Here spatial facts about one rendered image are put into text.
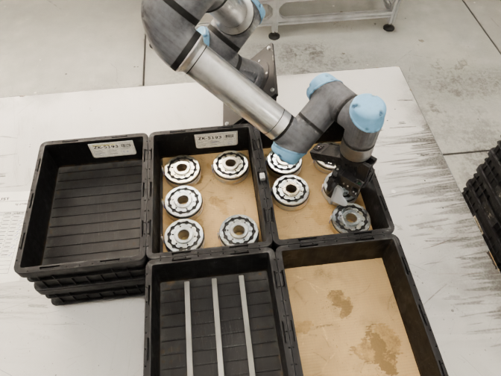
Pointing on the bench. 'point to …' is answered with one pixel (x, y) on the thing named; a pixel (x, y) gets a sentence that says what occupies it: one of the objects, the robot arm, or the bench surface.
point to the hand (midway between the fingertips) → (334, 194)
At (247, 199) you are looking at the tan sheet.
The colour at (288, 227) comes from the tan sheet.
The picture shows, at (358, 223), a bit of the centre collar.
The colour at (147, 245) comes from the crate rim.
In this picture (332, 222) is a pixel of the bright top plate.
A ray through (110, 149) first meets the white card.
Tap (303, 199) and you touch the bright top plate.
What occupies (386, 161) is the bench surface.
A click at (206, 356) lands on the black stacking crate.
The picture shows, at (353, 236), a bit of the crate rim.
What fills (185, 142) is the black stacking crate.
